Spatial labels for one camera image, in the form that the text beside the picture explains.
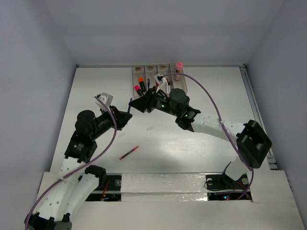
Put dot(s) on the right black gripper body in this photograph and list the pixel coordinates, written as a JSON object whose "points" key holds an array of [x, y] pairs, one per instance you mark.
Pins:
{"points": [[161, 102]]}

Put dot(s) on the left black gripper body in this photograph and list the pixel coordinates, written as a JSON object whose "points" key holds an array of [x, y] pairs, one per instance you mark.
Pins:
{"points": [[105, 122]]}

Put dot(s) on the orange highlighter marker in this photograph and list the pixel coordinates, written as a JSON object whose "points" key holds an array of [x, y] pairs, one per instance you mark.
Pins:
{"points": [[142, 84]]}

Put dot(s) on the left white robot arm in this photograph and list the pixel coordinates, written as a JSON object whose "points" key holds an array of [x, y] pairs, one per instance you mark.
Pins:
{"points": [[78, 177]]}

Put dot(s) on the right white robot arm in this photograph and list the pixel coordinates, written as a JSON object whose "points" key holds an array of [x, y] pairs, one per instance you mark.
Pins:
{"points": [[248, 139]]}

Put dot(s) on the pink highlighter marker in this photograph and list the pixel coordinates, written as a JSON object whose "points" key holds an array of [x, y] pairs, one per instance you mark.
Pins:
{"points": [[138, 90]]}

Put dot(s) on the clear four-compartment organizer tray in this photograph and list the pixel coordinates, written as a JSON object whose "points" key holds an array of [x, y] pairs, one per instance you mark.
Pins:
{"points": [[149, 71]]}

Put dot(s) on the red slim pen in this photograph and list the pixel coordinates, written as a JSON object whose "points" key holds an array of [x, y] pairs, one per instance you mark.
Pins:
{"points": [[128, 153]]}

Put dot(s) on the pink-capped glue stick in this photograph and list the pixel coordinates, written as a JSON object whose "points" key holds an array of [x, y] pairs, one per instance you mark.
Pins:
{"points": [[178, 70]]}

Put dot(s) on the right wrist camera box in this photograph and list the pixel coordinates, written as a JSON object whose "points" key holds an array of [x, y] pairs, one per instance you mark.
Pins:
{"points": [[161, 81]]}

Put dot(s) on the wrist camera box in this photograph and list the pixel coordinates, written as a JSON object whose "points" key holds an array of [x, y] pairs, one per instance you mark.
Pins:
{"points": [[161, 81], [105, 98]]}

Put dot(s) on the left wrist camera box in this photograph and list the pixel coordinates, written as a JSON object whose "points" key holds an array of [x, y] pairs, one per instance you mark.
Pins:
{"points": [[105, 98]]}

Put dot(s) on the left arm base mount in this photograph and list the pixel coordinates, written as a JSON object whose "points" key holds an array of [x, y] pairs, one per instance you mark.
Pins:
{"points": [[109, 192]]}

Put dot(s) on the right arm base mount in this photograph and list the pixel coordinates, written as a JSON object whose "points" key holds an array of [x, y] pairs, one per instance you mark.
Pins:
{"points": [[221, 187]]}

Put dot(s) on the aluminium side rail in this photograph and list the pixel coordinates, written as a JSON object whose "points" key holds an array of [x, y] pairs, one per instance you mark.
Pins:
{"points": [[256, 112]]}

